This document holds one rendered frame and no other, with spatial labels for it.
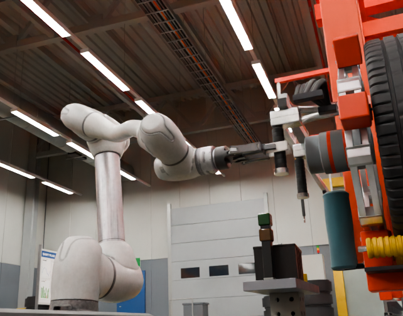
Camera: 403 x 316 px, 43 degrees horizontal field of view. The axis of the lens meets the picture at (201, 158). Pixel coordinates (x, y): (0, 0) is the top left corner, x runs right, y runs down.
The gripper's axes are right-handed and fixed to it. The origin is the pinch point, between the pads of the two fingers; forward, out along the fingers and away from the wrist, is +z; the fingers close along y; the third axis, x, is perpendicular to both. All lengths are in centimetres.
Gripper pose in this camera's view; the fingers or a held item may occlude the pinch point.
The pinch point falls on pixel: (278, 148)
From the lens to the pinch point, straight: 157.7
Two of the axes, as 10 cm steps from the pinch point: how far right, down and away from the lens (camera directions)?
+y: -3.7, -2.8, -8.9
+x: -0.4, -9.5, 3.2
